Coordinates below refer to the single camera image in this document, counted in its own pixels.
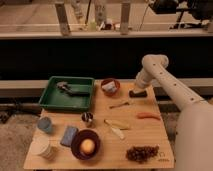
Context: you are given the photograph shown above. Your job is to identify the black eraser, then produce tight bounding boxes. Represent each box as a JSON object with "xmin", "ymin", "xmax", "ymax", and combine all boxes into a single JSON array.
[{"xmin": 129, "ymin": 90, "xmax": 147, "ymax": 98}]

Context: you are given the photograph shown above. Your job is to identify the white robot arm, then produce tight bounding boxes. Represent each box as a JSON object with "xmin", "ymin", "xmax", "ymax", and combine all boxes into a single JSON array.
[{"xmin": 134, "ymin": 54, "xmax": 213, "ymax": 171}]

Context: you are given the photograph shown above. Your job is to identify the red bowl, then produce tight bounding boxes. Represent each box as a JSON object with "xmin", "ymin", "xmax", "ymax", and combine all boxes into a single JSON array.
[{"xmin": 101, "ymin": 78, "xmax": 120, "ymax": 97}]

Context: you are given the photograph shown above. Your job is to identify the white object in red bowl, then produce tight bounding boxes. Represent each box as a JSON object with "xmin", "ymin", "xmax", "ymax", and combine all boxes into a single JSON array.
[{"xmin": 102, "ymin": 81, "xmax": 117, "ymax": 93}]

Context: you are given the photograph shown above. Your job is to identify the small metal cup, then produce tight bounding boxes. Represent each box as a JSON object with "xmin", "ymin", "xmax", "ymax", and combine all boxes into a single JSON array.
[{"xmin": 81, "ymin": 112, "xmax": 93, "ymax": 127}]

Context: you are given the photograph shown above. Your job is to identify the grey tool in tray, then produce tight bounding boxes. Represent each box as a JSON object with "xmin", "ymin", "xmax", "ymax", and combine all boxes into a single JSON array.
[{"xmin": 56, "ymin": 82, "xmax": 90, "ymax": 96}]

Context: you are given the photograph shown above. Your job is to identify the green plastic tray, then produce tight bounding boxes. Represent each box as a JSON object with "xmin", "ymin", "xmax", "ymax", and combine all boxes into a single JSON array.
[{"xmin": 39, "ymin": 76, "xmax": 94, "ymax": 113}]

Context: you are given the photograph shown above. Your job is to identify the orange carrot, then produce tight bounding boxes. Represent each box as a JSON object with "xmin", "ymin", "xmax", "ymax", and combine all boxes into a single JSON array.
[{"xmin": 136, "ymin": 112, "xmax": 160, "ymax": 120}]

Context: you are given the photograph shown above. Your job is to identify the wooden table board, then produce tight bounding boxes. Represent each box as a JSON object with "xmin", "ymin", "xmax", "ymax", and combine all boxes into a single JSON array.
[{"xmin": 24, "ymin": 82, "xmax": 174, "ymax": 170}]

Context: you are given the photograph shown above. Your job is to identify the dark brown bowl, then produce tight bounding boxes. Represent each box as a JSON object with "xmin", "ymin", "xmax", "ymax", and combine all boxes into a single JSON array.
[{"xmin": 71, "ymin": 129, "xmax": 100, "ymax": 160}]

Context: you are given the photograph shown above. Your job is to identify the blue sponge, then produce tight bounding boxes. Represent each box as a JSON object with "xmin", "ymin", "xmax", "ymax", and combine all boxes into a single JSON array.
[{"xmin": 60, "ymin": 126, "xmax": 78, "ymax": 147}]

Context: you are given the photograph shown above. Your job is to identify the orange ball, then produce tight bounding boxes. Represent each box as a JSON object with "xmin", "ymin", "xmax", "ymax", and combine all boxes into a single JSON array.
[{"xmin": 80, "ymin": 139, "xmax": 95, "ymax": 155}]

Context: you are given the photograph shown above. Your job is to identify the blue cup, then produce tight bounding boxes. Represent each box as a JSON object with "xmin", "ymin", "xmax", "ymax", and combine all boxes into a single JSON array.
[{"xmin": 37, "ymin": 117, "xmax": 53, "ymax": 134}]

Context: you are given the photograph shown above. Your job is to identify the bunch of dark grapes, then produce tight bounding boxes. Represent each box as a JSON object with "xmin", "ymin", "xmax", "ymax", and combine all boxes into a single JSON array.
[{"xmin": 126, "ymin": 146, "xmax": 159, "ymax": 163}]

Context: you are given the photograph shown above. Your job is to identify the white cup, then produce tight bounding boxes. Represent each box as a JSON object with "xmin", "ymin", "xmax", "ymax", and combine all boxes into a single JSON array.
[{"xmin": 31, "ymin": 136, "xmax": 53, "ymax": 159}]

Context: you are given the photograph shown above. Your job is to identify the black camera on stand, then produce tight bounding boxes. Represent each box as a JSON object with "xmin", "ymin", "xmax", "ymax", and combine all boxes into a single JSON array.
[{"xmin": 148, "ymin": 0, "xmax": 213, "ymax": 29}]

